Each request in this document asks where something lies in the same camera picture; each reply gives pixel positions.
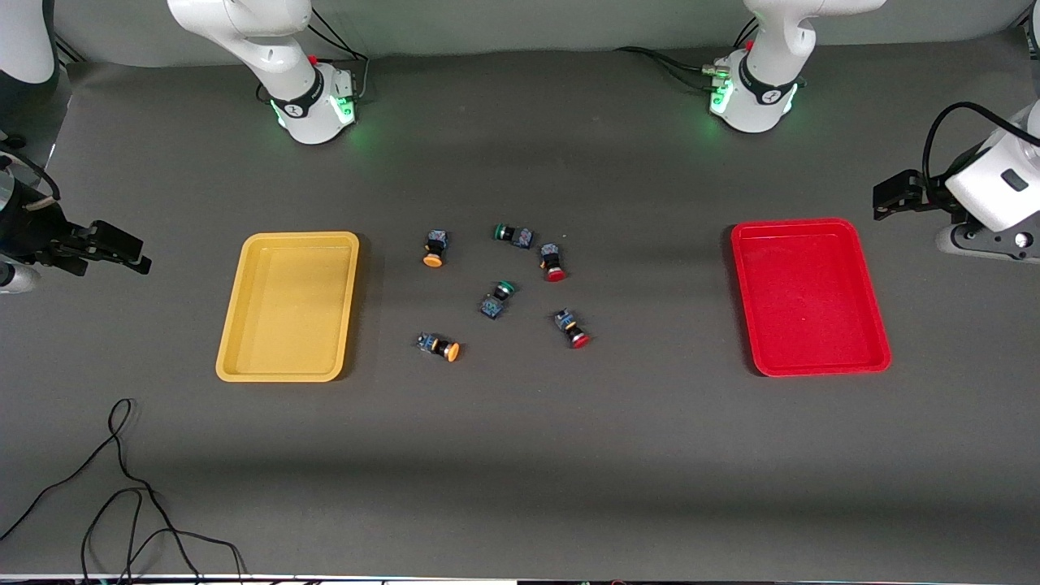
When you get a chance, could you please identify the red plastic tray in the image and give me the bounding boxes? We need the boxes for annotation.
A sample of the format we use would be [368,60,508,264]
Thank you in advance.
[730,218,893,378]

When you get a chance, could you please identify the yellow plastic tray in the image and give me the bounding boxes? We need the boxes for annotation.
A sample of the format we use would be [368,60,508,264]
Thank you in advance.
[215,232,361,383]

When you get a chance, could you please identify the dark grey table mat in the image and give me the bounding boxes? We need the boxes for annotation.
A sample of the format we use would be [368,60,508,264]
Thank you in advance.
[0,32,1040,583]

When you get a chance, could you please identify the thin black loose cable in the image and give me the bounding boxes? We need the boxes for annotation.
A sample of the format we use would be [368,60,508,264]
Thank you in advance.
[0,397,246,584]

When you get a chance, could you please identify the black left arm base cables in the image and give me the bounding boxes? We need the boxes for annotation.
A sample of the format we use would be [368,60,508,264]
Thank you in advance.
[614,18,758,92]

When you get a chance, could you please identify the black arm base cables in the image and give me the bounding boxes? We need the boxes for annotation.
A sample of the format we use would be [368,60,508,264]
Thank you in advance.
[614,18,758,92]
[307,6,371,105]

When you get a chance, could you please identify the black right arm base cables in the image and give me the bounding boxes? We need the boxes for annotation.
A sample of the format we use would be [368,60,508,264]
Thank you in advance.
[307,6,371,105]

